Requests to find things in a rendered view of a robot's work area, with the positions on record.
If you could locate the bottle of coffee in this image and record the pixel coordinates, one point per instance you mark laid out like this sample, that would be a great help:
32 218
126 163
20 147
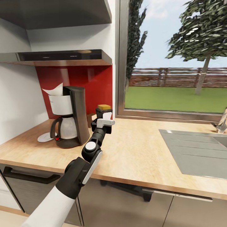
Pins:
104 111

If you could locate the water glass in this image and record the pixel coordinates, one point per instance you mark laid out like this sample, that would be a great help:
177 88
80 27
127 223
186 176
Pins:
90 118

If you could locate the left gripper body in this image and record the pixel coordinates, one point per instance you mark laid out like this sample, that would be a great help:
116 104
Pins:
105 129

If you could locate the shelf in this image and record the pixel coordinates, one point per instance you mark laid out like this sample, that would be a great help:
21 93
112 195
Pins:
42 14
89 57

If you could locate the countertop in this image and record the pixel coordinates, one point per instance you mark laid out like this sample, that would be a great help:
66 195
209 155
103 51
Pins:
134 153

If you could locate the paper coffee filter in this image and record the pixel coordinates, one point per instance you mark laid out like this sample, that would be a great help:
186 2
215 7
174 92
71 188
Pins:
58 91

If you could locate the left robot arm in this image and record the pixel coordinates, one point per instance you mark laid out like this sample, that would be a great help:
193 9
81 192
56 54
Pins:
54 209

